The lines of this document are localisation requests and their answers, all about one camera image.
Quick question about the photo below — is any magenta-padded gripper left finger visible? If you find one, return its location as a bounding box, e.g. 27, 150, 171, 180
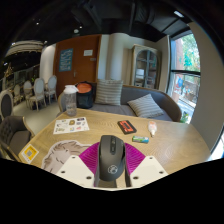
55, 141, 101, 188

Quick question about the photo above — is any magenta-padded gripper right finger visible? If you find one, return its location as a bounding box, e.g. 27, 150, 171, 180
124, 142, 169, 188

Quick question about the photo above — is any black computer mouse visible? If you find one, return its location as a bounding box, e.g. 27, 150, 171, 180
97, 134, 127, 183

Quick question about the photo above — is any cat-shaped mouse pad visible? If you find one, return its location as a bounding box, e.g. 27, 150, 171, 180
41, 139, 93, 174

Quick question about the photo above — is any small green packet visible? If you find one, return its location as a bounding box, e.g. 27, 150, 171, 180
131, 135, 150, 144

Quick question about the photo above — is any small clear plastic bottle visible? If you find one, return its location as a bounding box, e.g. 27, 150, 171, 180
147, 120, 158, 138

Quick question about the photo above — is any white sticker sheet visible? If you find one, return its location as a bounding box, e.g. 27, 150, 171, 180
53, 116, 90, 135

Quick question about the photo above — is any yellow and white card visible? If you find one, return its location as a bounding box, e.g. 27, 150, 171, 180
18, 143, 40, 165

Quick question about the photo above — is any flat striped cushion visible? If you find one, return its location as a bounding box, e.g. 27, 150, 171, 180
126, 93, 165, 119

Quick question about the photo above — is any clear shaker bottle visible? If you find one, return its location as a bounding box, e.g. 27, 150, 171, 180
63, 84, 79, 117

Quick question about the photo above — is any grey curved sofa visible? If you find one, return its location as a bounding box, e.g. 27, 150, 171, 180
57, 83, 183, 123

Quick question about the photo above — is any black bag with orange top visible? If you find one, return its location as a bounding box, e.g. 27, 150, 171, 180
75, 81, 98, 110

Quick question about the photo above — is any dark grey tufted armchair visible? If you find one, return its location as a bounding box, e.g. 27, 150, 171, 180
0, 114, 36, 161

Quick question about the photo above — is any large striped cushion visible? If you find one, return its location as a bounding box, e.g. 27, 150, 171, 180
94, 78, 124, 107

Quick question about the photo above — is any group of white chairs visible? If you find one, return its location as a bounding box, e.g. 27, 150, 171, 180
11, 75, 58, 112

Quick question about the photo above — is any oval-back grey chair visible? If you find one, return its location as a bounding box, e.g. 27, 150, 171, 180
0, 89, 15, 121

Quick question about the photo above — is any arched glass-door cabinet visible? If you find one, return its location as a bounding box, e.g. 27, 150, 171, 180
129, 43, 161, 90

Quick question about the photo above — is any large framed window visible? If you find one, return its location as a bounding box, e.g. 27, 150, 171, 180
166, 32, 202, 124

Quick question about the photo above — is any blue wall poster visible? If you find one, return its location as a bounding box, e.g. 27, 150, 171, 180
58, 48, 74, 73

